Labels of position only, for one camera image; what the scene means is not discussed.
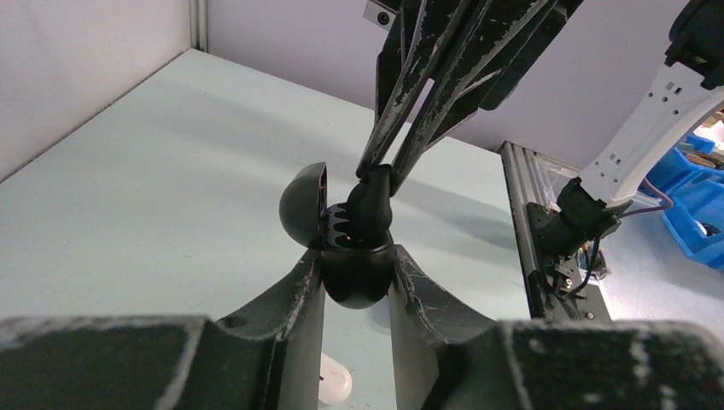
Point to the blue storage bin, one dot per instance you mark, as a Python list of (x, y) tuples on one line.
[(696, 219)]

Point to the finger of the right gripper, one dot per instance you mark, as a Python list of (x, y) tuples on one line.
[(420, 37), (458, 79)]

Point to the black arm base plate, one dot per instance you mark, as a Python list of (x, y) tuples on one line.
[(550, 278)]

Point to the white earbud charging case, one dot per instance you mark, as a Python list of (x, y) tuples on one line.
[(335, 381)]

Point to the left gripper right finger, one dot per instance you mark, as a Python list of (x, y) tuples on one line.
[(446, 355)]

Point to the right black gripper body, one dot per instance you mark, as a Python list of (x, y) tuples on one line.
[(509, 51)]

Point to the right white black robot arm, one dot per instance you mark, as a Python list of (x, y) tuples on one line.
[(444, 60)]

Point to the aluminium frame rail front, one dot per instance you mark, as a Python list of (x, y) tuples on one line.
[(523, 187)]

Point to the black earbud charging case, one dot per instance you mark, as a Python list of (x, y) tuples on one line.
[(354, 277)]

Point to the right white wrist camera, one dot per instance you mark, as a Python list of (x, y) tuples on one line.
[(382, 13)]

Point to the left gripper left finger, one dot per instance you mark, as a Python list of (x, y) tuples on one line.
[(265, 355)]

